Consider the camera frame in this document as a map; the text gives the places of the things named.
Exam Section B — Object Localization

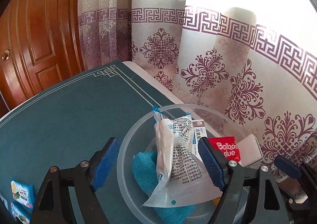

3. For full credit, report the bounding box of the blue cracker packet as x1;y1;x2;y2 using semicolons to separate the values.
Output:
10;180;35;208
10;200;31;224

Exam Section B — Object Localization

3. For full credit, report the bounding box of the white purple patterned curtain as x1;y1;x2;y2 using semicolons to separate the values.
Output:
78;0;317;190

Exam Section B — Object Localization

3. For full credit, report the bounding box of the red glue packet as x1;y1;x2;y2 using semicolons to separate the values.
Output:
207;136;242;163

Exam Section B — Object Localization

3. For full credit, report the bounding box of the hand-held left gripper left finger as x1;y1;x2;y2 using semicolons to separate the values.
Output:
31;137;122;224

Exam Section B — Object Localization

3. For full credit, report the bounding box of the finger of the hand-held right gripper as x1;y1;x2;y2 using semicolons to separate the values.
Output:
274;156;317;186

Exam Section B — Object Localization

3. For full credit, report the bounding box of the white printed pouch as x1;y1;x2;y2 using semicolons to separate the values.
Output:
142;106;223;208

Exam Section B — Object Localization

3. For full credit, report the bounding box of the teal cloth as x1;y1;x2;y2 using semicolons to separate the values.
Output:
131;150;196;224

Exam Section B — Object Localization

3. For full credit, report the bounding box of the white sponge with black stripe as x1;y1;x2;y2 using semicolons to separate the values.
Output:
237;134;263;168

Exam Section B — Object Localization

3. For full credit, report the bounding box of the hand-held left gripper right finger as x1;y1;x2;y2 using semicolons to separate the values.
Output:
198;137;290;224

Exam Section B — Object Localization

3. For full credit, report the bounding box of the clear plastic bowl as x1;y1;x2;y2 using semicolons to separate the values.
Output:
116;104;263;224

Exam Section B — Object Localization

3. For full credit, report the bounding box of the brown wooden door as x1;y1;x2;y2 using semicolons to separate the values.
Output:
0;0;86;112

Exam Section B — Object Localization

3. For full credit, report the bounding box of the teal table mat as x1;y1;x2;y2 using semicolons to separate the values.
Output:
0;62;221;224

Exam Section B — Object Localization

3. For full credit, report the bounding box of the white medicine box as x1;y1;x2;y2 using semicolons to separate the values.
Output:
191;119;206;155

